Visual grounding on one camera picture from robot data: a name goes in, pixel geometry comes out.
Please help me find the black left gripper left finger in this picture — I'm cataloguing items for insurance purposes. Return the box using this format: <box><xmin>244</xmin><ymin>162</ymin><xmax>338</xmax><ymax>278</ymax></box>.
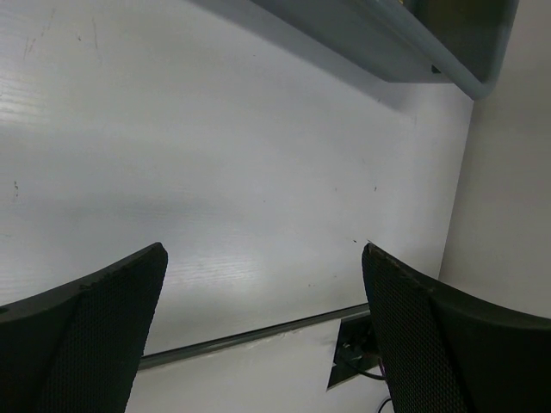
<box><xmin>1</xmin><ymin>243</ymin><xmax>168</xmax><ymax>412</ymax></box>

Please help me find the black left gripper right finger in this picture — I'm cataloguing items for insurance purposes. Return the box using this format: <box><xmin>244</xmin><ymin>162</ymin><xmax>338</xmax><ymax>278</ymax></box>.
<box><xmin>362</xmin><ymin>243</ymin><xmax>550</xmax><ymax>412</ymax></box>

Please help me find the grey plastic bin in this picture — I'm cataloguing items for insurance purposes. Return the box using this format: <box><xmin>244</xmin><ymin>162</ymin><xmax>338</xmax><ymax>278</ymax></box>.
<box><xmin>189</xmin><ymin>0</ymin><xmax>520</xmax><ymax>101</ymax></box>

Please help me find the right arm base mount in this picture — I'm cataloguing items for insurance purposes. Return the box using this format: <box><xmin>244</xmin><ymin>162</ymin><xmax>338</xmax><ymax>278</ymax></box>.
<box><xmin>325</xmin><ymin>313</ymin><xmax>391</xmax><ymax>412</ymax></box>

